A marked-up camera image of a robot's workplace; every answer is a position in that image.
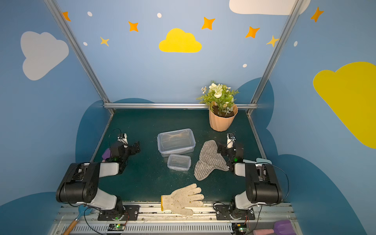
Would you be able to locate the purple silicone spatula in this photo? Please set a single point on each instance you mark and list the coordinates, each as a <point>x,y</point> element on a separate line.
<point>106,155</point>

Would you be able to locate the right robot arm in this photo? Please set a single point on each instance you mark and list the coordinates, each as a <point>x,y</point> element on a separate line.
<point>262,187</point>

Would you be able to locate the blue rake wooden handle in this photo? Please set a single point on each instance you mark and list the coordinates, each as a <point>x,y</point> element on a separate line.
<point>83,210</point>

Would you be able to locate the potted artificial flower plant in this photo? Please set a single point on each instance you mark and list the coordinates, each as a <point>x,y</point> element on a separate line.
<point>221,103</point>

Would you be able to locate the aluminium front rail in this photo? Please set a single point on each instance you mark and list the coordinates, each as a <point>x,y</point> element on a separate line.
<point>152,221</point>

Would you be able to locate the purple pink toy shovel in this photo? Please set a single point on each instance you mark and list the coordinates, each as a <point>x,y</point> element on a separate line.
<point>283,227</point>

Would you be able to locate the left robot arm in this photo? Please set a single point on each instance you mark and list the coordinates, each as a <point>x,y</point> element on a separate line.
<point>80,184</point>

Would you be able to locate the large clear lunch box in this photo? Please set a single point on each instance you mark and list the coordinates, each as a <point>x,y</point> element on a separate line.
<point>176,142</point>

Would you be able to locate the aluminium frame left post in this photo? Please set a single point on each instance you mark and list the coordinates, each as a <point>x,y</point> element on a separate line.
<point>68,33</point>

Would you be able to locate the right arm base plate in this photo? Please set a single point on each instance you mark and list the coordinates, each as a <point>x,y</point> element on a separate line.
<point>224,212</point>

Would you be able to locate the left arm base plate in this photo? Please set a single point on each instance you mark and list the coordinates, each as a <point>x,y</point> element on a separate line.
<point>130,213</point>

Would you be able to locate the teal silicone spatula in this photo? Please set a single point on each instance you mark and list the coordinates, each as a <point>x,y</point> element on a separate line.
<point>258,161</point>

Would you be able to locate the circuit board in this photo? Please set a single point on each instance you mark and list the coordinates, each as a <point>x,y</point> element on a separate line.
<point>116,227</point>
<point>240,229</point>

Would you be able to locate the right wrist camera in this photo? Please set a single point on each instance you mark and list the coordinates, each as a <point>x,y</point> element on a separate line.
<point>230,140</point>

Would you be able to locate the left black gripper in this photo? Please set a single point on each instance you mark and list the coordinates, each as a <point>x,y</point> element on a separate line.
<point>132,148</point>

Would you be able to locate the right circuit board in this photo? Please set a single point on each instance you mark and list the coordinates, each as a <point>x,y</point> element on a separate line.
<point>240,229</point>

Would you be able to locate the small clear lunch box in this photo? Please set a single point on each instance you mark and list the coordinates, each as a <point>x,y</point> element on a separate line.
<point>179,162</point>

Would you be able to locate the aluminium frame right post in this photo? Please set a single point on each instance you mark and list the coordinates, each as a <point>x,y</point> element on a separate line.
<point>286,31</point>

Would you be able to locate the left circuit board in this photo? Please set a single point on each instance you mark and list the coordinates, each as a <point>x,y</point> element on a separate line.
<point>116,227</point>

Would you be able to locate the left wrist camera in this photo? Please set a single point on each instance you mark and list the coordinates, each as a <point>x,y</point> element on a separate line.
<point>123,139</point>

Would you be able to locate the aluminium frame post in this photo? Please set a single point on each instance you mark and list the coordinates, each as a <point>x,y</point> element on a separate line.
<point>68,33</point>
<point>286,31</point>

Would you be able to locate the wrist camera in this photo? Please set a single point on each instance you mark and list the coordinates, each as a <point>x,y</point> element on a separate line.
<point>230,140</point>
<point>123,139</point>

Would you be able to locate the aluminium frame rear bar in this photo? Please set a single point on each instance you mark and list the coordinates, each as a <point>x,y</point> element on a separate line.
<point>180,106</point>

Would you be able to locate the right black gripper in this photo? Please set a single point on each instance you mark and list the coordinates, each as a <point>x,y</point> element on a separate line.
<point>223,149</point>

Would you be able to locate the white knit work glove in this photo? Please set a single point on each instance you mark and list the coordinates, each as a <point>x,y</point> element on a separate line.
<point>182,200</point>

